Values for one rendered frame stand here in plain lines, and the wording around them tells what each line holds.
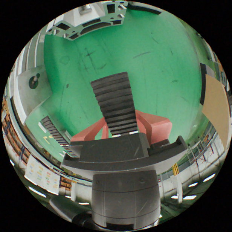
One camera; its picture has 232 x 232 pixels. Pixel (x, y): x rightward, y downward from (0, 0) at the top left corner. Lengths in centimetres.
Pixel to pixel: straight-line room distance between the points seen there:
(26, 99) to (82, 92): 12
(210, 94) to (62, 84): 44
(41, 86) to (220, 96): 49
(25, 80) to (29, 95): 4
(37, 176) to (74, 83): 306
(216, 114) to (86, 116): 43
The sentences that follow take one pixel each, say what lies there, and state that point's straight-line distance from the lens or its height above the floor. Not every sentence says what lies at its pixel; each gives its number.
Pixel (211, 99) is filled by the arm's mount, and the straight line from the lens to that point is 35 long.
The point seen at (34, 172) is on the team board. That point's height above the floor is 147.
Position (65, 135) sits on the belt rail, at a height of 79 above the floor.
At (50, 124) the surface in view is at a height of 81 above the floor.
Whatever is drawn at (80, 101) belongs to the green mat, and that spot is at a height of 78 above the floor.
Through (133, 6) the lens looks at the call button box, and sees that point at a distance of 23.
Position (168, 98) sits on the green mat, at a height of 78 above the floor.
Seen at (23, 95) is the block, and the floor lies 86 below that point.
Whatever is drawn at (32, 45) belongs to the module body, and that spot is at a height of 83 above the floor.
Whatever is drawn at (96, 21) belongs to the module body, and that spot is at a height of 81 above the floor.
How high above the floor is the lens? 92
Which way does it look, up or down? 55 degrees down
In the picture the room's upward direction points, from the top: 178 degrees clockwise
